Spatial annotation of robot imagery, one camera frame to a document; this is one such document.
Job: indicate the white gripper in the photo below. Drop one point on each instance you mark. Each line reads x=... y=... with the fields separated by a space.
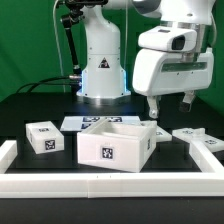
x=159 y=73

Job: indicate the white cabinet body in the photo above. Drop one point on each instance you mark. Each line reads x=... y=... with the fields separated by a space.
x=124 y=147

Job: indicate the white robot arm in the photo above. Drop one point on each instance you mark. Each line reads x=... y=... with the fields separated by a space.
x=103 y=78

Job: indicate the flat white tag board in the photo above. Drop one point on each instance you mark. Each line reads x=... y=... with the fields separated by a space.
x=78 y=123

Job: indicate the small white tagged box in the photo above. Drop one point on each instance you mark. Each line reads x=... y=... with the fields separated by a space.
x=44 y=137

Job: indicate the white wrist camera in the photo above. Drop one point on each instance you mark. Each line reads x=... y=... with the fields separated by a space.
x=168 y=39

